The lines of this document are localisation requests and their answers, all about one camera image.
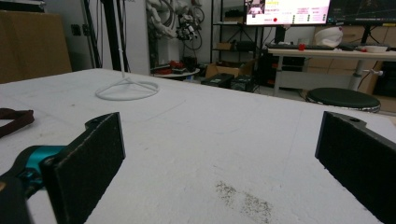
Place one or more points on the black metal stand pole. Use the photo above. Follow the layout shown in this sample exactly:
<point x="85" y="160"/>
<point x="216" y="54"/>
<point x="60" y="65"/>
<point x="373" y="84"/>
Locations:
<point x="111" y="34"/>

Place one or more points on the black box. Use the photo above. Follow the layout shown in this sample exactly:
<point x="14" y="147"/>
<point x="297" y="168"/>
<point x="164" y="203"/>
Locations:
<point x="218" y="80"/>

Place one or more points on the brown cardboard panel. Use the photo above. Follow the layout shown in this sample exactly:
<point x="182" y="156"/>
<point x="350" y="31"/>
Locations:
<point x="31" y="43"/>

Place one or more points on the black metal shelf rack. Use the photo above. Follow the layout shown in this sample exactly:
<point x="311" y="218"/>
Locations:
<point x="233" y="37"/>

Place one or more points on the white helmet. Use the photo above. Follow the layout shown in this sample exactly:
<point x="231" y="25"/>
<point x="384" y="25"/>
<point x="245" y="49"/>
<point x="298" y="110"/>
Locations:
<point x="328" y="36"/>

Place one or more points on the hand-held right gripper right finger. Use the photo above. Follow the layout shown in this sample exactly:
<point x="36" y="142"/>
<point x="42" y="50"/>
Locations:
<point x="358" y="158"/>

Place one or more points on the round black stool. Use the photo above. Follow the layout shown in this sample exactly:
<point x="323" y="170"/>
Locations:
<point x="342" y="99"/>

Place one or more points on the white desk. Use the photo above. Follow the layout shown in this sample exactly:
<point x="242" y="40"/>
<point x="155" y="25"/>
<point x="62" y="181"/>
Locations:
<point x="327" y="62"/>

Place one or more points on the black keyboard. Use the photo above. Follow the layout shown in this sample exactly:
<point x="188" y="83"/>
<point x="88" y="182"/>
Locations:
<point x="299" y="47"/>

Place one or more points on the lit computer monitor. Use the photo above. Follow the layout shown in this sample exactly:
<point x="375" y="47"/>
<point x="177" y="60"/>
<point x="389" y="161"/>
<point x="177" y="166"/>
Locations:
<point x="286" y="12"/>

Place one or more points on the dark computer monitor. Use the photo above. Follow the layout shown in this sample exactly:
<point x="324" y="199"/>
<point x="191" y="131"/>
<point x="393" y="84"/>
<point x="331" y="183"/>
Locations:
<point x="362" y="11"/>

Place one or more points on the brown cardboard box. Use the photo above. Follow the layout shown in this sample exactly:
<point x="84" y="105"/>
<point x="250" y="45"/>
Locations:
<point x="227" y="69"/>

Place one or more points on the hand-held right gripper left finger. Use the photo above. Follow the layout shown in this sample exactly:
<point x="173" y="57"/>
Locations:
<point x="84" y="165"/>

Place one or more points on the small red cup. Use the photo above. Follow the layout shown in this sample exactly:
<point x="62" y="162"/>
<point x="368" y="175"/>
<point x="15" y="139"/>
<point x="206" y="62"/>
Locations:
<point x="301" y="47"/>

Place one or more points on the white bowl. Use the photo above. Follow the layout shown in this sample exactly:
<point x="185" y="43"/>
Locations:
<point x="375" y="48"/>

